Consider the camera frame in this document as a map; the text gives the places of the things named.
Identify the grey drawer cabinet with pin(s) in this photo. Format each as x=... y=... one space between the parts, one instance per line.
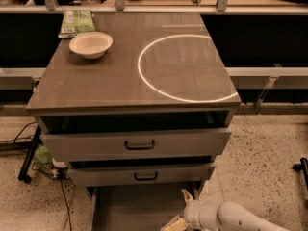
x=162 y=72

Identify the grey top drawer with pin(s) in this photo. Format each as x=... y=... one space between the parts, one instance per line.
x=136 y=145

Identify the black stand leg right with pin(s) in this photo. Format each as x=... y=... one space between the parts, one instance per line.
x=302 y=166

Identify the black stand leg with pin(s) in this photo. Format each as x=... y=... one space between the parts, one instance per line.
x=302 y=166
x=23 y=174

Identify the black stand leg left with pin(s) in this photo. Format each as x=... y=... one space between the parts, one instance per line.
x=23 y=174

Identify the grey middle drawer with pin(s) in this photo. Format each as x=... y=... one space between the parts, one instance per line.
x=119 y=176

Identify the green bag on floor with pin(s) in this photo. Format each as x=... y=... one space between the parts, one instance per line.
x=42 y=155

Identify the white bowl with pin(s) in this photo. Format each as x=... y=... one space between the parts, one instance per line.
x=91 y=45

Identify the grey open bottom drawer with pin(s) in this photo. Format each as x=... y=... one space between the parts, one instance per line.
x=146 y=207

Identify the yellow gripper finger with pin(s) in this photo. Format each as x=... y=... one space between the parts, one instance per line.
x=188 y=198
x=176 y=224

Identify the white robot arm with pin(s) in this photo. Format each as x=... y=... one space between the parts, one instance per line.
x=228 y=216

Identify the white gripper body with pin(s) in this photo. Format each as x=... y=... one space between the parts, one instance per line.
x=194 y=214

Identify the green snack bag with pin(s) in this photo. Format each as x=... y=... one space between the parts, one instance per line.
x=76 y=22

